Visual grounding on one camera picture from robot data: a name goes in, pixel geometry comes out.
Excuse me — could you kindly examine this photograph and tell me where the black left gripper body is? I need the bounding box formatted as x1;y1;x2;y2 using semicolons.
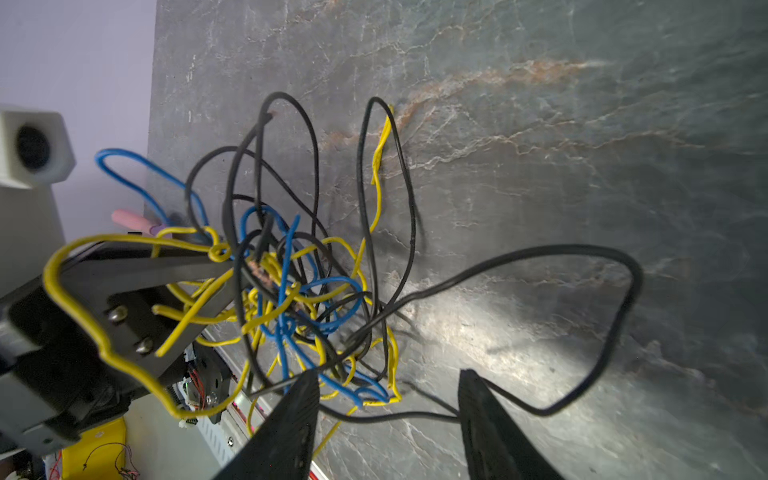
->
0;287;151;457

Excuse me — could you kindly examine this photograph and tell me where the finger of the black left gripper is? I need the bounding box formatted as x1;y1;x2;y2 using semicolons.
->
59;244;232;318

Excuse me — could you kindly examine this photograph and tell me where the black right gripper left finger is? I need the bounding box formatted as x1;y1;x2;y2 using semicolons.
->
216;372;320;479

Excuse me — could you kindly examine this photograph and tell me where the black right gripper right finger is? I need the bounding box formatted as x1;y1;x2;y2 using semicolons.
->
458;369;562;479

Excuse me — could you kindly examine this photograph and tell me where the yellow wire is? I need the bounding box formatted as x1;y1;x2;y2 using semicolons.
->
43;106;402;460

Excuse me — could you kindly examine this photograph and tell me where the thin black wire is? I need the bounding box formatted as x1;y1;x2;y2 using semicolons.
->
184;91;644;424

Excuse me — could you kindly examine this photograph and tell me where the thick black wire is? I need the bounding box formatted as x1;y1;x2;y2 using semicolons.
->
221;110;373;385

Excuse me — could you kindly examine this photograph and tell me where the blue wire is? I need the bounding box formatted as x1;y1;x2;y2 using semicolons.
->
94;148;391;409

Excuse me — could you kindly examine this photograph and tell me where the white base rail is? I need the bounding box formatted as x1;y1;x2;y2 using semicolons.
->
179;341;337;480

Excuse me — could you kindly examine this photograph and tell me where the yellow tray with wires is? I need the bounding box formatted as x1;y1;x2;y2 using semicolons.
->
47;418;140;480

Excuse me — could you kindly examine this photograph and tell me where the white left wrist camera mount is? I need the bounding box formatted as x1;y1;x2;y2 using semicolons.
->
1;104;76;295

